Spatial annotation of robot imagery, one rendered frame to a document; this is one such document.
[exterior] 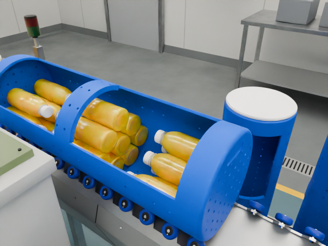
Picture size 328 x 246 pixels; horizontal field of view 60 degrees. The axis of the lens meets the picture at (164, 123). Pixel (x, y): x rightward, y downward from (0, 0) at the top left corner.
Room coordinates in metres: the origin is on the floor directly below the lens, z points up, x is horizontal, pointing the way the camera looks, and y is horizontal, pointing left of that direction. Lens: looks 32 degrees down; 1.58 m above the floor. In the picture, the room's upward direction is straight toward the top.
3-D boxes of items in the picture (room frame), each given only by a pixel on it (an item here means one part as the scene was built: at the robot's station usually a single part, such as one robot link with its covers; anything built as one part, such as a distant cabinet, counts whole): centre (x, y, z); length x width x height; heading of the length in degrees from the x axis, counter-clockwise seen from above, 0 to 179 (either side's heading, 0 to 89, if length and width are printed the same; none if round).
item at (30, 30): (1.54, 0.69, 1.18); 0.06 x 0.06 x 0.05
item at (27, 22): (1.54, 0.69, 1.23); 0.06 x 0.06 x 0.04
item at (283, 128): (1.02, -0.39, 0.59); 0.28 x 0.28 x 0.88
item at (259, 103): (1.02, -0.39, 1.03); 0.28 x 0.28 x 0.01
